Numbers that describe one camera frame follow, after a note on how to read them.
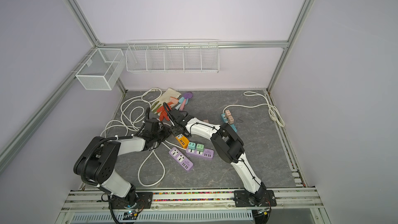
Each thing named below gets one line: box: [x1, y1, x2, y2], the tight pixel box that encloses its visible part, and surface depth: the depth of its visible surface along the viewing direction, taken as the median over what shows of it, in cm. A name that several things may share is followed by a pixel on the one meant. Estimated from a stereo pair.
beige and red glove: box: [150, 87, 182, 122], surface depth 114 cm
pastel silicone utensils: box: [175, 91, 194, 111], surface depth 115 cm
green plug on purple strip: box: [196, 143, 205, 152], surface depth 86 cm
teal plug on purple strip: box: [188, 142, 197, 150], surface depth 86 cm
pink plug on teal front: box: [228, 115, 235, 125], surface depth 98 cm
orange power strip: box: [175, 133, 190, 149], surface depth 93 cm
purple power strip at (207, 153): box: [185, 146, 215, 159], surface depth 88 cm
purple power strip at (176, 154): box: [168, 146, 194, 172], surface depth 86 cm
